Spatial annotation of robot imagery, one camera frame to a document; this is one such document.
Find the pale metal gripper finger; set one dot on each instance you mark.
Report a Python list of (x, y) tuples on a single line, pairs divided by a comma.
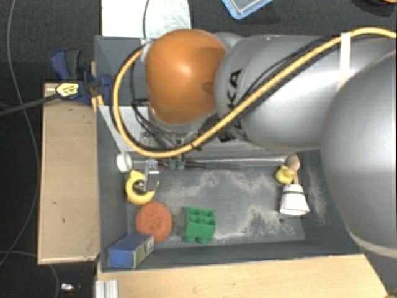
[(153, 178), (146, 178)]

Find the white cup with green stripe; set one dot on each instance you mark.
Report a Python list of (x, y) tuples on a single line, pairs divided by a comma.
[(293, 201)]

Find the pale wood board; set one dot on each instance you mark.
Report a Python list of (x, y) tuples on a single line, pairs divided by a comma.
[(69, 172)]

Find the brown wooden spoon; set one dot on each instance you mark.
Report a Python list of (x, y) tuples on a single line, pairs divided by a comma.
[(292, 161)]

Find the white cylinder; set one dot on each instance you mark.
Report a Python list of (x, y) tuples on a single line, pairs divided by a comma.
[(124, 162)]

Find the yellow rubber duck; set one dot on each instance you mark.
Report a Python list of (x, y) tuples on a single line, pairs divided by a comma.
[(283, 175)]

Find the green toy brick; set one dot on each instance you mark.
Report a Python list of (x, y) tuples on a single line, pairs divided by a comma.
[(200, 225)]

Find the grey metal bin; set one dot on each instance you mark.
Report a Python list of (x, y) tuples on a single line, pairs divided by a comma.
[(235, 197)]

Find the blue and green box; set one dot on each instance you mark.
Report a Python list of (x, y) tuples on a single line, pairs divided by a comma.
[(125, 253)]

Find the orange round sponge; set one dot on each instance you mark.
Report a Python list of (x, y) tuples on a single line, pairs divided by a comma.
[(153, 221)]

